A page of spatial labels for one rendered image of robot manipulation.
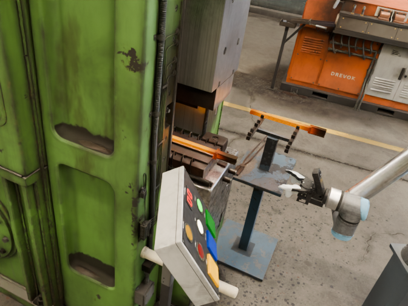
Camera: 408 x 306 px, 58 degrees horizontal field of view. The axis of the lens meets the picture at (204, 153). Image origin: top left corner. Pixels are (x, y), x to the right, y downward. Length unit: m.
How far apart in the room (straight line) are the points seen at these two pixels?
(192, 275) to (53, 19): 0.93
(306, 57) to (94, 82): 3.99
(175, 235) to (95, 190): 0.69
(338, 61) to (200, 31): 3.87
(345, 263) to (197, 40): 2.01
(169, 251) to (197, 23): 0.75
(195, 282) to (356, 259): 1.95
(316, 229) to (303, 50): 2.72
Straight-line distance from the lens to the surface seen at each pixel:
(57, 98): 1.49
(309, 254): 2.80
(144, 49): 1.15
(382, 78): 5.18
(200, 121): 1.93
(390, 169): 1.72
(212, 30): 1.31
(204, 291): 1.16
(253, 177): 2.10
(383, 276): 2.30
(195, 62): 1.37
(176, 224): 1.04
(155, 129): 1.32
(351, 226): 1.69
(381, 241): 3.19
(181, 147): 1.72
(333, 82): 5.17
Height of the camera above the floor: 1.93
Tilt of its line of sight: 33 degrees down
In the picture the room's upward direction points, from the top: 9 degrees clockwise
